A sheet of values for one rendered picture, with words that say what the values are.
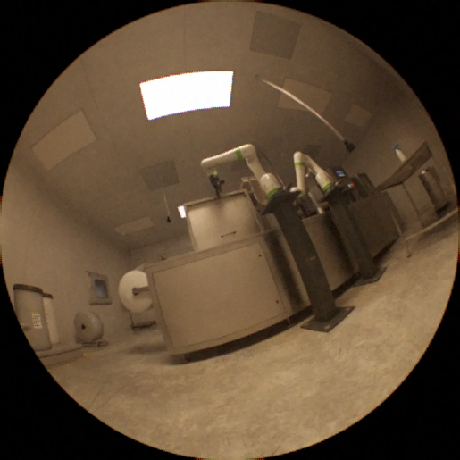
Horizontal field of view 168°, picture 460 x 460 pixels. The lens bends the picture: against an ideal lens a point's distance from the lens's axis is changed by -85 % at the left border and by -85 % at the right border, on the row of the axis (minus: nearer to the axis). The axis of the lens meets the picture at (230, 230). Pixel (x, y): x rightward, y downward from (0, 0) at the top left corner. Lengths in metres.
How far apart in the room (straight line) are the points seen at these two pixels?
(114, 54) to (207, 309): 2.68
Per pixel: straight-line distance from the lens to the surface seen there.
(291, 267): 1.27
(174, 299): 1.16
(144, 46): 2.24
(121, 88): 2.33
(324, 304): 1.09
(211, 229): 1.42
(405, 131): 5.41
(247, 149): 1.46
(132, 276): 1.62
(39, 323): 1.98
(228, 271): 1.13
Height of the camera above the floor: 0.48
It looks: 20 degrees up
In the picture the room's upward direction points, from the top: 20 degrees counter-clockwise
